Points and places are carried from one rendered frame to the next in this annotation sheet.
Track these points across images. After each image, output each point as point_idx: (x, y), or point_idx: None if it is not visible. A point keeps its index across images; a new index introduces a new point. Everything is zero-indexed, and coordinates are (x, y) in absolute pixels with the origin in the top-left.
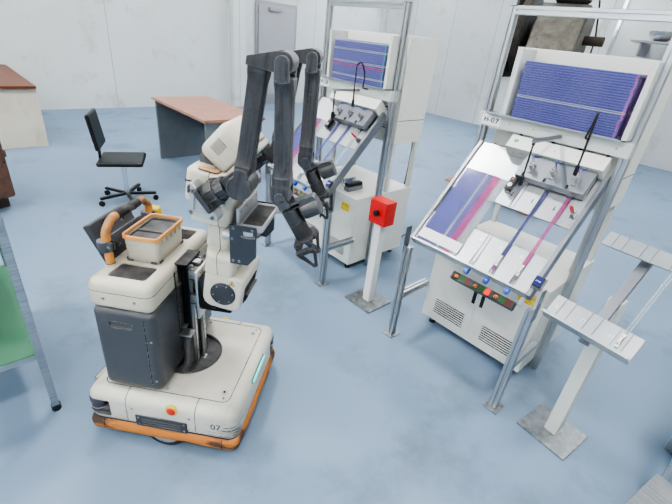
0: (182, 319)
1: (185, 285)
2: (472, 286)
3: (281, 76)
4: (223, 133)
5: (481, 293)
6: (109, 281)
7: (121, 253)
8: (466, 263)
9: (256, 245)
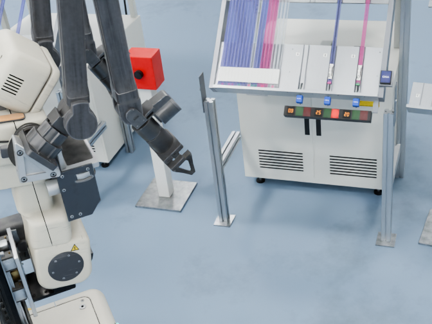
0: None
1: (3, 283)
2: (315, 114)
3: None
4: (15, 65)
5: (329, 118)
6: None
7: None
8: (296, 90)
9: (96, 184)
